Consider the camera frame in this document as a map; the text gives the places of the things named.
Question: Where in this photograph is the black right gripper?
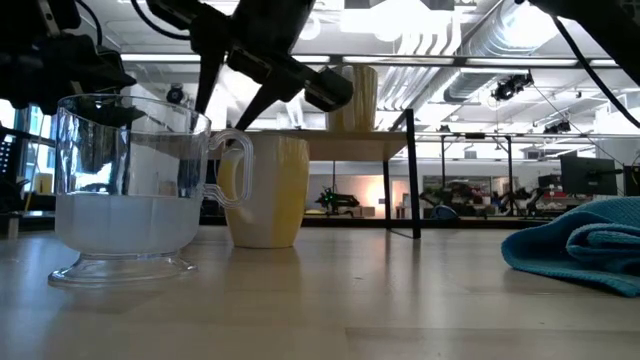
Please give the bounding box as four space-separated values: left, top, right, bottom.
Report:
193 0 355 133

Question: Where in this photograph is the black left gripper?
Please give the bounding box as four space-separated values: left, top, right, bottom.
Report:
0 0 146 126

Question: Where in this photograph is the small yellow mug orange inside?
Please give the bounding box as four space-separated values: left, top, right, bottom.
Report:
216 133 312 250

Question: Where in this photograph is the large yellow mug white inside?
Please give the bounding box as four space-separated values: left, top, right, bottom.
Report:
324 63 380 133

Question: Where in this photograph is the clear plastic cup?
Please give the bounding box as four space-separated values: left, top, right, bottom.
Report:
47 93 255 291

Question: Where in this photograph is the black background robot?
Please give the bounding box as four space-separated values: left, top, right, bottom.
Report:
313 186 362 214

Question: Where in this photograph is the long ceiling strip light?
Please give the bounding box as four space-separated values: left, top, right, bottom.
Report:
119 52 640 69

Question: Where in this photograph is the black-legged background table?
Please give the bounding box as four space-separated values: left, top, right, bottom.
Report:
419 131 516 201

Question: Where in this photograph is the black ceiling-mounted device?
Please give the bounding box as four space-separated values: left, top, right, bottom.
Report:
489 71 535 104

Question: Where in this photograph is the black computer monitor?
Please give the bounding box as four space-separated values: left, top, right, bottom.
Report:
558 155 619 197

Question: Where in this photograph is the teal cloth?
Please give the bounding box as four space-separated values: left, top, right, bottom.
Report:
500 195 640 299

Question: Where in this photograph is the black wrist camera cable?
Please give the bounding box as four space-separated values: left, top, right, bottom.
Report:
130 0 194 42

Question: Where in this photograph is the black metal table frame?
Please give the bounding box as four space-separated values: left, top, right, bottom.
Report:
199 213 556 230

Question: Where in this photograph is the silver ventilation duct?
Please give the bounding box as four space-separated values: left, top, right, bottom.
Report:
442 0 566 104

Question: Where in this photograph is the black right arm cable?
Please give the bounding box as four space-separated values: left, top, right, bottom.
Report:
549 14 640 129

